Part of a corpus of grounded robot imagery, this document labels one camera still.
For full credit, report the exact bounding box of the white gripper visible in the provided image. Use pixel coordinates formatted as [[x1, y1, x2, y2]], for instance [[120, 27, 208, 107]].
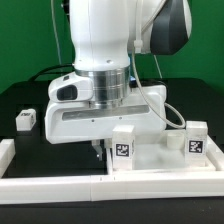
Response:
[[45, 85, 166, 160]]

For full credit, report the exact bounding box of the white square tabletop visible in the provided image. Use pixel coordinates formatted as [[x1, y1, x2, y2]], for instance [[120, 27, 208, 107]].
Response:
[[105, 130, 224, 175]]

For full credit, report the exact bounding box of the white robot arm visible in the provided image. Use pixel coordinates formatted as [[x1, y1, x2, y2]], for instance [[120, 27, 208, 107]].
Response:
[[45, 0, 192, 144]]

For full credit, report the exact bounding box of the white U-shaped obstacle fence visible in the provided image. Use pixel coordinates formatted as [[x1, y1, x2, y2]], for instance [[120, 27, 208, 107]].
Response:
[[0, 140, 224, 205]]

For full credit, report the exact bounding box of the black cable at base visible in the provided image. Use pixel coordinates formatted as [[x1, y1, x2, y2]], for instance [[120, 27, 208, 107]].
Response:
[[27, 63, 75, 83]]

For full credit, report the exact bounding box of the grey hanging cable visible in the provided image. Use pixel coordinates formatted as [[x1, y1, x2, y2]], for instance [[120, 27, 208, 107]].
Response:
[[50, 0, 64, 66]]

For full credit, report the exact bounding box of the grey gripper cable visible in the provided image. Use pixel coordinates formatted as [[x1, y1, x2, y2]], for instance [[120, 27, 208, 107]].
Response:
[[130, 0, 186, 130]]

